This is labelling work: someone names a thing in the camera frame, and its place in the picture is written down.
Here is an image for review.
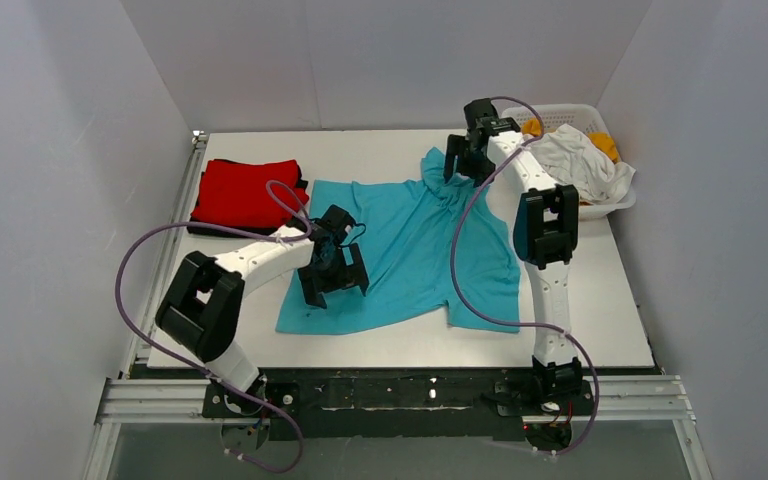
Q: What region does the turquoise polo shirt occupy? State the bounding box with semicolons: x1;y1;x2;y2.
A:
276;148;521;335

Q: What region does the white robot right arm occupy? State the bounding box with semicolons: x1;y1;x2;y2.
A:
443;98;583;407

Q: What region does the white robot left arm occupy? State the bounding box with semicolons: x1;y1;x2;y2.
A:
155;205;369;391

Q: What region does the orange t-shirt in basket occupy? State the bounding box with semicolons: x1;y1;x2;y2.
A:
521;118;620;164

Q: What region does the crumpled white t-shirt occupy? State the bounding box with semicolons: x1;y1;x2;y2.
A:
527;124;636;205

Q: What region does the white plastic laundry basket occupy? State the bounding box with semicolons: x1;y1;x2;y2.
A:
487;104;636;221

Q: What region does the folded red t-shirt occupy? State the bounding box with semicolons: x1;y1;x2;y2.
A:
190;159;309;235

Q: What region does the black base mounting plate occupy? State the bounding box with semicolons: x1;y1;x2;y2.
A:
201;366;597;443

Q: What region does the aluminium frame rail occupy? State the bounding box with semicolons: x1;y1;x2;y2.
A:
82;132;210;480

